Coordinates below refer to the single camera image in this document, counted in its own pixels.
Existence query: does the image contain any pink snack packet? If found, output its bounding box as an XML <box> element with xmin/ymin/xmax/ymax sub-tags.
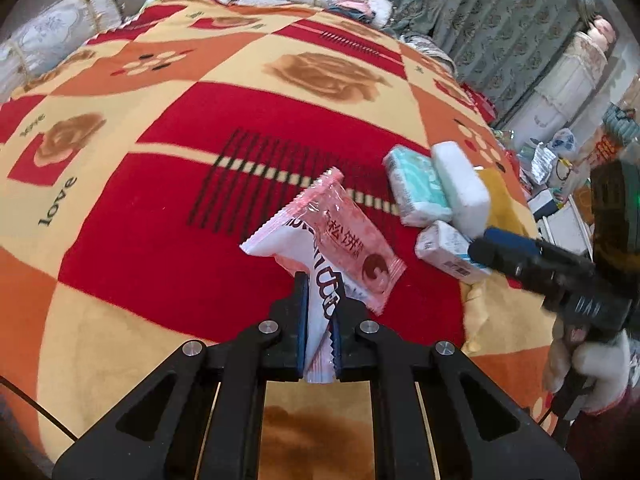
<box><xmin>239</xmin><ymin>167</ymin><xmax>407</xmax><ymax>386</ymax></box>

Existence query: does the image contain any green patterned curtain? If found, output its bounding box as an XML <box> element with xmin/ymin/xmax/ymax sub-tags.
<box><xmin>320</xmin><ymin>0</ymin><xmax>591</xmax><ymax>126</ymax></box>

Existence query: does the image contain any red orange printed blanket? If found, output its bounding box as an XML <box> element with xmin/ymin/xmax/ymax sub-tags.
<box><xmin>0</xmin><ymin>0</ymin><xmax>556</xmax><ymax>466</ymax></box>

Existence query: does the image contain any white blue plastic bag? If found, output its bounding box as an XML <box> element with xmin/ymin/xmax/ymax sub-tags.
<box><xmin>550</xmin><ymin>127</ymin><xmax>583</xmax><ymax>158</ymax></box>

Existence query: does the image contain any pile of clothes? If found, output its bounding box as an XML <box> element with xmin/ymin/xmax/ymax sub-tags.
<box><xmin>327</xmin><ymin>0</ymin><xmax>381</xmax><ymax>23</ymax></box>

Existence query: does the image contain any white sponge block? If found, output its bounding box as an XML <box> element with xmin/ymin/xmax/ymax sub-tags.
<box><xmin>431</xmin><ymin>141</ymin><xmax>492</xmax><ymax>238</ymax></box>

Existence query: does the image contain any silver foil bag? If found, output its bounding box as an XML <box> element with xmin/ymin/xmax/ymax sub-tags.
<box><xmin>530</xmin><ymin>145</ymin><xmax>558</xmax><ymax>186</ymax></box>

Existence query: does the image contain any black cable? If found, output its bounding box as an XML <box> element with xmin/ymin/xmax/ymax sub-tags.
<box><xmin>0</xmin><ymin>375</ymin><xmax>76</xmax><ymax>443</ymax></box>

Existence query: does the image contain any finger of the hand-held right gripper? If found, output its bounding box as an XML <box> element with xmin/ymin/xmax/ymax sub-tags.
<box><xmin>482</xmin><ymin>226</ymin><xmax>596</xmax><ymax>273</ymax></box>
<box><xmin>467</xmin><ymin>237</ymin><xmax>566</xmax><ymax>293</ymax></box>

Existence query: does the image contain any person's right hand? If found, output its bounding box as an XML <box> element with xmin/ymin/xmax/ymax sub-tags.
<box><xmin>545</xmin><ymin>330</ymin><xmax>632</xmax><ymax>413</ymax></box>

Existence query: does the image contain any white blue tissue pack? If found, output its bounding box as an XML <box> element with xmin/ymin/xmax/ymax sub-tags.
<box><xmin>415</xmin><ymin>220</ymin><xmax>493</xmax><ymax>286</ymax></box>

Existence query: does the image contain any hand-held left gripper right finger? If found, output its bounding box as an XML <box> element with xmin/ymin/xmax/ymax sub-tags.
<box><xmin>327</xmin><ymin>297</ymin><xmax>591</xmax><ymax>480</ymax></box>

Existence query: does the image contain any teal tissue pack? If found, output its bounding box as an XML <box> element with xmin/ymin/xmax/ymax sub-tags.
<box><xmin>382</xmin><ymin>145</ymin><xmax>453</xmax><ymax>227</ymax></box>

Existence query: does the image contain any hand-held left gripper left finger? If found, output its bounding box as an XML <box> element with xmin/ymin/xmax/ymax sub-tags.
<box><xmin>52</xmin><ymin>271</ymin><xmax>311</xmax><ymax>480</ymax></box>

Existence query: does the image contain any covered standing air conditioner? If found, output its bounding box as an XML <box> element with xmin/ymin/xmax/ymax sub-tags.
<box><xmin>505</xmin><ymin>17</ymin><xmax>618</xmax><ymax>143</ymax></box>

